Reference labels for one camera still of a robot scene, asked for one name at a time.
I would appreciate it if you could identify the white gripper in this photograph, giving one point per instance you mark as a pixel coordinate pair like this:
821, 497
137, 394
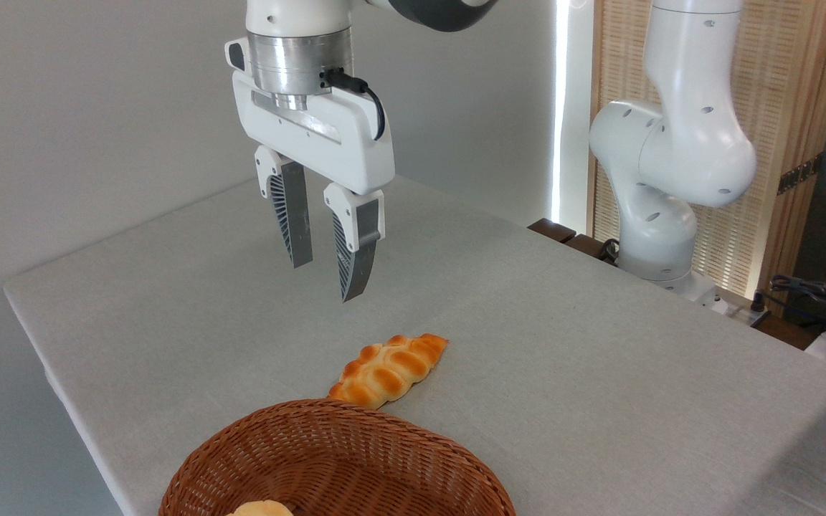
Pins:
327, 143

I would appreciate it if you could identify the braided golden bread loaf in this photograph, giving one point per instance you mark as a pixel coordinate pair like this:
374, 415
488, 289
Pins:
388, 369

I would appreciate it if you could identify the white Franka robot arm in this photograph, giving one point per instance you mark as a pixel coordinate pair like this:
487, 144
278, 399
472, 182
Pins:
685, 143

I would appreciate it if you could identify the brown wicker basket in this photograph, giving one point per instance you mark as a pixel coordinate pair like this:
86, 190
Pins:
355, 459

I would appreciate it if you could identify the pale round bread roll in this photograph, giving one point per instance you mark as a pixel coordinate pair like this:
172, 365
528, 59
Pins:
261, 509

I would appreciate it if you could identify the dark brown wooden furniture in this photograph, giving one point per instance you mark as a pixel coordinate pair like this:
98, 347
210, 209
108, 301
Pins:
553, 229

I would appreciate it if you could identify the grey tablecloth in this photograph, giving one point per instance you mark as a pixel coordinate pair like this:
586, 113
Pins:
563, 344

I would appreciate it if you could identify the light wooden slatted screen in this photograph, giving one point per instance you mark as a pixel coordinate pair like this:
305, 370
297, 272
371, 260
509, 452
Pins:
793, 86

